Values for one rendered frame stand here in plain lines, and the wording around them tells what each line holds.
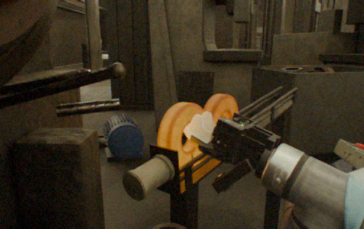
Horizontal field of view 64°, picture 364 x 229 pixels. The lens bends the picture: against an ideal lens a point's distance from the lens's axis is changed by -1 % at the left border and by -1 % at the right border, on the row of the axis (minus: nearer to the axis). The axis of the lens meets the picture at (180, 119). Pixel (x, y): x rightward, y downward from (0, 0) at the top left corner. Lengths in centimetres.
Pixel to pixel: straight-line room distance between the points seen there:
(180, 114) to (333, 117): 196
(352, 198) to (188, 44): 246
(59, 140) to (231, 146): 31
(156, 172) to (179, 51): 236
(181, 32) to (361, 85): 157
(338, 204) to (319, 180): 4
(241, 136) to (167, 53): 236
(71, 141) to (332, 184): 40
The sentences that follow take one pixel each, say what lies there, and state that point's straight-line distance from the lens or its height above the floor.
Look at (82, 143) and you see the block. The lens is 41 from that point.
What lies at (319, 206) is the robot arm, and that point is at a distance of 53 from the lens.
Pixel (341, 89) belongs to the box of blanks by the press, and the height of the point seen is 61.
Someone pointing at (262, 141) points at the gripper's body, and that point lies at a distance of 57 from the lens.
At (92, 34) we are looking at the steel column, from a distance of 912.
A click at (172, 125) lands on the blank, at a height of 76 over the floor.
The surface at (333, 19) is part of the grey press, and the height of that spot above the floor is 123.
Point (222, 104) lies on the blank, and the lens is 75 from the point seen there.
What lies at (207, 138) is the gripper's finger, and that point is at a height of 74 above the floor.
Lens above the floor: 92
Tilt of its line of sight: 14 degrees down
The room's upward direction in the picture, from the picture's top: straight up
